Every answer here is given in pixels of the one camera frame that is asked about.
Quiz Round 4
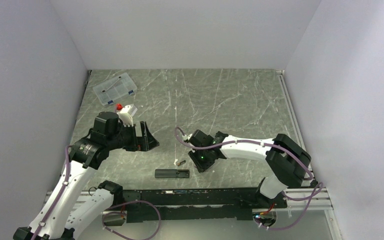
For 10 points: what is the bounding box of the clear plastic organizer box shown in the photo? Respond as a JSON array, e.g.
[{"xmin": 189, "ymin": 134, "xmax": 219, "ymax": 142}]
[{"xmin": 92, "ymin": 72, "xmax": 138, "ymax": 106}]

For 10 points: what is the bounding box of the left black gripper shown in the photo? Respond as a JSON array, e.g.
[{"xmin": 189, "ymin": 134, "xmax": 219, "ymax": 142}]
[{"xmin": 106, "ymin": 120, "xmax": 159, "ymax": 152}]

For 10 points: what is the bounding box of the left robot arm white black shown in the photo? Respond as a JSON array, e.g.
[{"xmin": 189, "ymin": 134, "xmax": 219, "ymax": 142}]
[{"xmin": 13, "ymin": 111, "xmax": 160, "ymax": 240}]

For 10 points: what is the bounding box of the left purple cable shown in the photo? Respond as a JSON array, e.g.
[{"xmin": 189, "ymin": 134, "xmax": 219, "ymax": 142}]
[{"xmin": 29, "ymin": 145, "xmax": 74, "ymax": 240}]

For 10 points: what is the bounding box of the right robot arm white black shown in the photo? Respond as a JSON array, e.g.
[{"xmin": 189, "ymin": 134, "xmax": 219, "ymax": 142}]
[{"xmin": 180, "ymin": 130, "xmax": 314, "ymax": 208}]

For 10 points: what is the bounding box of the black gold AAA battery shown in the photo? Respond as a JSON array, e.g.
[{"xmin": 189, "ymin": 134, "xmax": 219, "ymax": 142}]
[{"xmin": 176, "ymin": 160, "xmax": 186, "ymax": 166}]

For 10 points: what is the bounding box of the black remote control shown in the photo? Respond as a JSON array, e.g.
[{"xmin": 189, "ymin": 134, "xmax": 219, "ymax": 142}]
[{"xmin": 154, "ymin": 169, "xmax": 190, "ymax": 179}]

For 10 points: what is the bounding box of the purple cable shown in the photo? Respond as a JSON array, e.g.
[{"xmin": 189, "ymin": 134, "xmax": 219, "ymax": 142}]
[
  {"xmin": 174, "ymin": 126, "xmax": 325, "ymax": 232},
  {"xmin": 29, "ymin": 145, "xmax": 74, "ymax": 240}
]

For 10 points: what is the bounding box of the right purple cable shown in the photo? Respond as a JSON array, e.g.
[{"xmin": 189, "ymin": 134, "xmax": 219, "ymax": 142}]
[{"xmin": 174, "ymin": 126, "xmax": 325, "ymax": 232}]

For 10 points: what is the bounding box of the aluminium side rail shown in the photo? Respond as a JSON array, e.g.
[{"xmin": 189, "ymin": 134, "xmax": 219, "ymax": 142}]
[{"xmin": 276, "ymin": 70, "xmax": 307, "ymax": 151}]

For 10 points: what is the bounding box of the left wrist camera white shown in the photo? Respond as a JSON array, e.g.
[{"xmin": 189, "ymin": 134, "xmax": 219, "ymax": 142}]
[{"xmin": 115, "ymin": 103, "xmax": 138, "ymax": 127}]

